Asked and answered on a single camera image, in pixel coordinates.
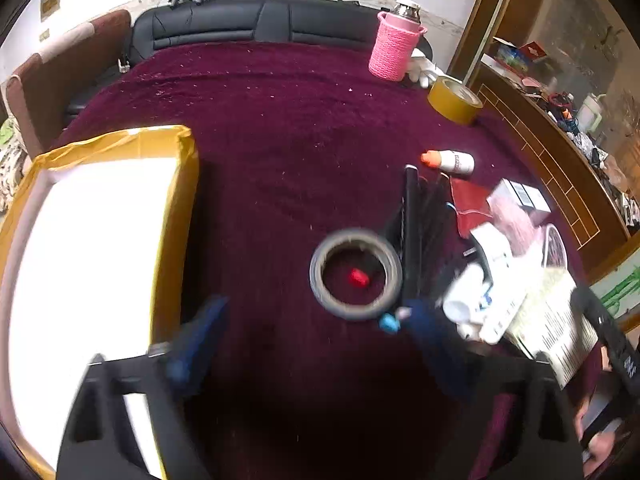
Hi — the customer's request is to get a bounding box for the red pouch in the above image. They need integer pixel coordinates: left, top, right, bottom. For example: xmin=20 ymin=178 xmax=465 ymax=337
xmin=449 ymin=177 xmax=493 ymax=238

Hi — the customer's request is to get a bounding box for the blue white medicine box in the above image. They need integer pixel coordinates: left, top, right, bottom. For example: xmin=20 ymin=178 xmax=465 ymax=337
xmin=500 ymin=178 xmax=551 ymax=213

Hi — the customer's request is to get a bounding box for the person's right hand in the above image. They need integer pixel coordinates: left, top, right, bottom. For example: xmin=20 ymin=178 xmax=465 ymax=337
xmin=575 ymin=395 xmax=631 ymax=471

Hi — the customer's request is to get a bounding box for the pink fluffy keychain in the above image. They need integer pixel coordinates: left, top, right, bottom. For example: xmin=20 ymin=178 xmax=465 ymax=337
xmin=487 ymin=192 xmax=538 ymax=256

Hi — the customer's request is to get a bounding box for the floral blanket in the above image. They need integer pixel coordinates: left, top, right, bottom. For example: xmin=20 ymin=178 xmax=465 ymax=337
xmin=0 ymin=135 xmax=28 ymax=213

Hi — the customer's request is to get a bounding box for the white bottle orange cap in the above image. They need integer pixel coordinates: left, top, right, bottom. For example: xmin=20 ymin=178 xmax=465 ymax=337
xmin=421 ymin=150 xmax=476 ymax=179

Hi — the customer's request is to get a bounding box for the white glove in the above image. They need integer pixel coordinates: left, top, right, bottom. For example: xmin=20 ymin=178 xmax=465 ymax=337
xmin=407 ymin=50 xmax=446 ymax=88

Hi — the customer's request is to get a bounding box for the black marker orange cap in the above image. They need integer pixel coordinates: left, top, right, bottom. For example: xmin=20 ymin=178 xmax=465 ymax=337
xmin=419 ymin=180 xmax=442 ymax=286

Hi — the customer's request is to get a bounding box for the black marker red cap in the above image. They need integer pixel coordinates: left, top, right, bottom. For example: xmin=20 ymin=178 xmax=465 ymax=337
xmin=348 ymin=205 xmax=407 ymax=290

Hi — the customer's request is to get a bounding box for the yellow tape roll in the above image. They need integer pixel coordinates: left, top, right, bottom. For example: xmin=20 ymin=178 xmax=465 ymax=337
xmin=427 ymin=76 xmax=485 ymax=126

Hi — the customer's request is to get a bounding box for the wooden cabinet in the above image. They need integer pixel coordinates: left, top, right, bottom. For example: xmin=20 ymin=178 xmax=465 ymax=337
xmin=445 ymin=0 xmax=640 ymax=286

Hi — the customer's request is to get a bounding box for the black marker blue cap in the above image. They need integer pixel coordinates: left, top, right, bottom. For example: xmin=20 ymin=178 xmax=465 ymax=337
xmin=378 ymin=164 xmax=423 ymax=335

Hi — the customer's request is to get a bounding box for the brown armchair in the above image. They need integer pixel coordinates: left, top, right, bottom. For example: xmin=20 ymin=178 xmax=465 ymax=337
xmin=5 ymin=8 xmax=133 ymax=161

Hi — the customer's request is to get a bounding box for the green bamboo sticker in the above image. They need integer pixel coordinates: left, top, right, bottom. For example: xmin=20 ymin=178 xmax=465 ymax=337
xmin=597 ymin=265 xmax=640 ymax=321

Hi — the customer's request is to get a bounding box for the red patterned box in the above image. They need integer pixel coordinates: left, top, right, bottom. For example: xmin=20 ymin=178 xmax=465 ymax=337
xmin=520 ymin=40 xmax=551 ymax=63

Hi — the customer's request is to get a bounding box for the bottle in pink knit sleeve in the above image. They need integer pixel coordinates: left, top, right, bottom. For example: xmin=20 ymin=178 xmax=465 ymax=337
xmin=368 ymin=0 xmax=428 ymax=82

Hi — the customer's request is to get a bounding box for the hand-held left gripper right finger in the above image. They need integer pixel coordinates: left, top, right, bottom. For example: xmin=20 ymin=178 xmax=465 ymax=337
xmin=400 ymin=300 xmax=583 ymax=480

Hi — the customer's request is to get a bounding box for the long white blue ointment box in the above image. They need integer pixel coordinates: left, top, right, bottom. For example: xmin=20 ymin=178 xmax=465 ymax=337
xmin=470 ymin=222 xmax=533 ymax=346

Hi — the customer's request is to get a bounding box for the black leather sofa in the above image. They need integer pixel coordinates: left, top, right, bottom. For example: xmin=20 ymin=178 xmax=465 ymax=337
xmin=65 ymin=0 xmax=436 ymax=116

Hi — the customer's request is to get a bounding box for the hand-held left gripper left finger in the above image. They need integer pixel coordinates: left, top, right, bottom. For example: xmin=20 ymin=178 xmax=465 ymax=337
xmin=56 ymin=295 xmax=231 ymax=480

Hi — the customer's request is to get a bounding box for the white tray box yellow-taped rim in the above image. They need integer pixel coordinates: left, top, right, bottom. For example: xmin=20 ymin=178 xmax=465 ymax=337
xmin=0 ymin=125 xmax=201 ymax=480

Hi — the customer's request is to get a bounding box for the printed paper leaflet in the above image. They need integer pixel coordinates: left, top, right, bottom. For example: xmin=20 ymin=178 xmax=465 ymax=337
xmin=505 ymin=265 xmax=601 ymax=391

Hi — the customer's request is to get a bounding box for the white kettle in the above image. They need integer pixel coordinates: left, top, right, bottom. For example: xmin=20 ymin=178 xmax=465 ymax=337
xmin=577 ymin=92 xmax=608 ymax=133

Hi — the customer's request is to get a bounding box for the black tape roll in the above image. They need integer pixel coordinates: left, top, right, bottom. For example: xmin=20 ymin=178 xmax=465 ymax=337
xmin=309 ymin=228 xmax=404 ymax=322

